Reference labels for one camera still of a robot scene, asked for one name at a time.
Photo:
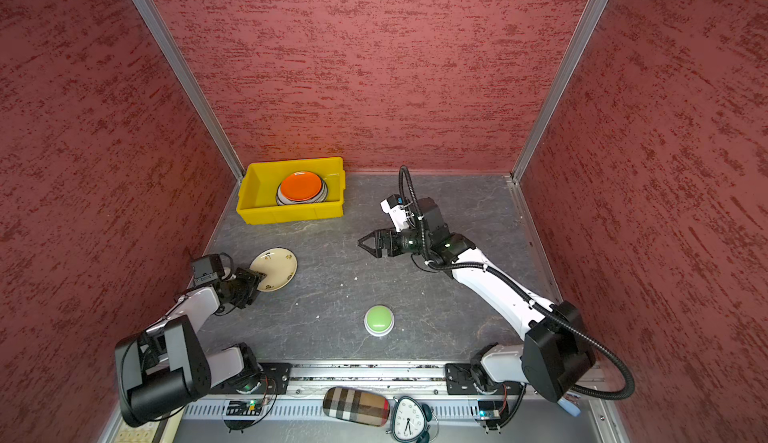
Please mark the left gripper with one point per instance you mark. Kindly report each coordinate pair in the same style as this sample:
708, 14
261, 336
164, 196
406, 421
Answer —
253, 278

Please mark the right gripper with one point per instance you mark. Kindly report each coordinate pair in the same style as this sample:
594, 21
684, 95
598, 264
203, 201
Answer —
383, 236

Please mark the cream beige plate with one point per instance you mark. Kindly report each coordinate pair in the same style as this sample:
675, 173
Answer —
278, 267

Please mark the white plate flower outline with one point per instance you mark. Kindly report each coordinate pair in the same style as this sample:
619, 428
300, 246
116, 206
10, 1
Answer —
320, 198

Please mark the orange plate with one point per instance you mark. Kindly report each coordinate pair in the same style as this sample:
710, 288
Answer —
301, 186

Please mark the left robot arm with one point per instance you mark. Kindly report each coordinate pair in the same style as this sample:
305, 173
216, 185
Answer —
163, 368

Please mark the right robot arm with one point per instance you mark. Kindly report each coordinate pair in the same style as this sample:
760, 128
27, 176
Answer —
550, 358

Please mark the yellow plastic bin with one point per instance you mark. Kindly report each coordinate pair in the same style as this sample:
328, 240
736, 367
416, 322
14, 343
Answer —
258, 194

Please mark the green push button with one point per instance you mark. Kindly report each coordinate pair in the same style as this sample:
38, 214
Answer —
379, 321

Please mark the left controller board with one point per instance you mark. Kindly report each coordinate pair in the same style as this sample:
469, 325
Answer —
245, 410

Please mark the controller board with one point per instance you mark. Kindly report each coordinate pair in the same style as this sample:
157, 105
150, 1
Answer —
245, 410
491, 410

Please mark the plaid glasses case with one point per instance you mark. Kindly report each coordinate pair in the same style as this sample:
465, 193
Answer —
356, 406

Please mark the white analog clock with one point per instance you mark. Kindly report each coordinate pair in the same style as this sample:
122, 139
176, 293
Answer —
410, 421

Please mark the beige calculator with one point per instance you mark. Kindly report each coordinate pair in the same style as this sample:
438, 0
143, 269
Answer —
154, 432

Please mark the right controller board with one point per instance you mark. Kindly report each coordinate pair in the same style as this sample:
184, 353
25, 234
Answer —
491, 410

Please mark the blue white small object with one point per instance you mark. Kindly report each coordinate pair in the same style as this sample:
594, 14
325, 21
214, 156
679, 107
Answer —
570, 407

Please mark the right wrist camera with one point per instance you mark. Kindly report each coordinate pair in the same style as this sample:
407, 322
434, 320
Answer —
397, 208

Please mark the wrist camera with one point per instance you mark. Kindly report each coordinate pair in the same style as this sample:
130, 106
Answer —
397, 208
208, 268

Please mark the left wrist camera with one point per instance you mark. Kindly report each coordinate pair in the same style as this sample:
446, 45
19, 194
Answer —
208, 268

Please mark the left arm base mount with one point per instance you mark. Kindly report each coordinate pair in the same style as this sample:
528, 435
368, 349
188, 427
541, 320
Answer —
272, 378

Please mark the aluminium mounting rail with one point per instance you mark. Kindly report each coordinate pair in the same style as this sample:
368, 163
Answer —
309, 380

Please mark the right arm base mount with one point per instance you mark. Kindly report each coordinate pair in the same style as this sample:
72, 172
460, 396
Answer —
462, 379

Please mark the left aluminium corner post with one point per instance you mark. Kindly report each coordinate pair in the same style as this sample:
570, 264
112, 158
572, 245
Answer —
162, 36

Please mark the aluminium corner post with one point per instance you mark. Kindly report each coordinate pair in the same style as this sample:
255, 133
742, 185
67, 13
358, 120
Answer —
162, 36
581, 36

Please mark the right aluminium corner post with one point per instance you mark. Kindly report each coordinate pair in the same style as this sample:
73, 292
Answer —
581, 36

